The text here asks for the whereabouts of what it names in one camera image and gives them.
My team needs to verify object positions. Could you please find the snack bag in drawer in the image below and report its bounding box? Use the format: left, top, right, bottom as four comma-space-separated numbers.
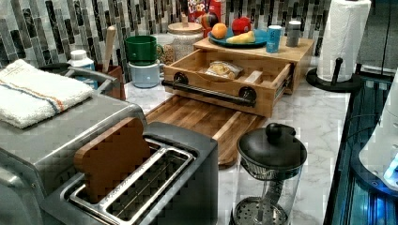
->
206, 61, 243, 79

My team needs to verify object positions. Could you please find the paper towel roll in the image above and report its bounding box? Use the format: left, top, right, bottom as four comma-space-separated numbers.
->
316, 0, 371, 82

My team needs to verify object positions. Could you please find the light blue mug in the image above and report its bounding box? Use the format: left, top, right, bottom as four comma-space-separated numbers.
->
128, 60, 164, 88

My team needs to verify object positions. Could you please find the wooden utensil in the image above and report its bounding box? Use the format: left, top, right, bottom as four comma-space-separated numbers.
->
102, 25, 116, 73

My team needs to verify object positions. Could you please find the blue can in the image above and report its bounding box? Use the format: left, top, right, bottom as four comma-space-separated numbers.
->
266, 25, 282, 53

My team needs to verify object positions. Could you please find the green mug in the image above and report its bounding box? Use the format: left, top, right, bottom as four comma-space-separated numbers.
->
124, 36, 164, 66

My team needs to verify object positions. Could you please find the white striped towel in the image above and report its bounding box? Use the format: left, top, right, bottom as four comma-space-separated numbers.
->
0, 59, 94, 128

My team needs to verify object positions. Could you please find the silver two-slot toaster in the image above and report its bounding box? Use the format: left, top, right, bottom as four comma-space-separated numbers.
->
40, 122, 218, 225

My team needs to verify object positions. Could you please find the red apple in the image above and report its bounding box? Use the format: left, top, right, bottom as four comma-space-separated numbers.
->
232, 17, 251, 36

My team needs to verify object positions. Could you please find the orange fruit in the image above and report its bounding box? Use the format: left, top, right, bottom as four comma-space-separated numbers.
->
211, 22, 228, 39

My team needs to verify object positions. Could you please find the ceramic jar with wooden lid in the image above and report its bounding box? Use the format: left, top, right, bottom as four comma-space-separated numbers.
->
167, 14, 203, 61

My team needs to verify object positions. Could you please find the teal plate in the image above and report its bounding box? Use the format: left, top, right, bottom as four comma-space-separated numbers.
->
208, 28, 268, 49

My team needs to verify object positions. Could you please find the wooden cutting board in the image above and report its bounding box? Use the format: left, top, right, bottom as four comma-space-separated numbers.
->
146, 96, 267, 169

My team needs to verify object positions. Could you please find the brown toast slice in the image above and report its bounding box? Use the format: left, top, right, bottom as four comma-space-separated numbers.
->
73, 117, 151, 203

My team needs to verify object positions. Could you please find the black paper towel holder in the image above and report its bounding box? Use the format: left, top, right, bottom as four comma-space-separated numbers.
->
306, 57, 361, 93

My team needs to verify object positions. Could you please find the glass french press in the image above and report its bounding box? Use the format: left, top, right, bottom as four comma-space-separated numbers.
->
229, 123, 307, 225

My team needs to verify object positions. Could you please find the wooden drawer cabinet box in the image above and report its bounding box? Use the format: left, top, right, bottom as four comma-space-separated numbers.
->
193, 37, 314, 95

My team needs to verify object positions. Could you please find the red cereal box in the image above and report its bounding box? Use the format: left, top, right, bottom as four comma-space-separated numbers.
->
188, 0, 226, 38

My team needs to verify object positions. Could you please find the brown utensil holder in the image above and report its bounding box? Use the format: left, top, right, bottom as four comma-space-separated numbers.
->
101, 65, 126, 100

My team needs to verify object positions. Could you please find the wooden drawer with black handle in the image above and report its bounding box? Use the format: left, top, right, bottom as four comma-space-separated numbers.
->
161, 50, 295, 117

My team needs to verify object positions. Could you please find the grey shaker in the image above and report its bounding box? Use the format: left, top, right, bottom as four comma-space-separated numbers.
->
285, 21, 301, 47

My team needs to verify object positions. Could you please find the white bottle with blue label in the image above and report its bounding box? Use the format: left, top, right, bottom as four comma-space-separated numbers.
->
68, 50, 98, 89

